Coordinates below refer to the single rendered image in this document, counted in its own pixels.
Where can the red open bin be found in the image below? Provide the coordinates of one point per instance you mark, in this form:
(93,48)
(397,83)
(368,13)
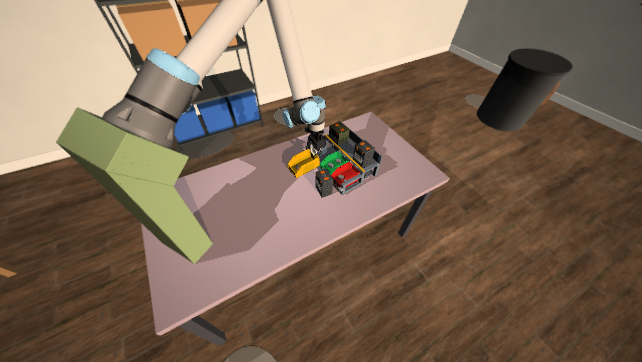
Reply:
(347,170)

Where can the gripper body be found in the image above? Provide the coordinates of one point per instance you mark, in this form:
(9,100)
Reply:
(316,137)

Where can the yellow bin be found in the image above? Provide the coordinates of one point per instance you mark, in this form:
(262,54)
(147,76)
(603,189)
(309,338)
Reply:
(306,161)

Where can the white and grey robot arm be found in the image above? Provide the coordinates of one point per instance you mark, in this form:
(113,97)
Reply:
(158,94)

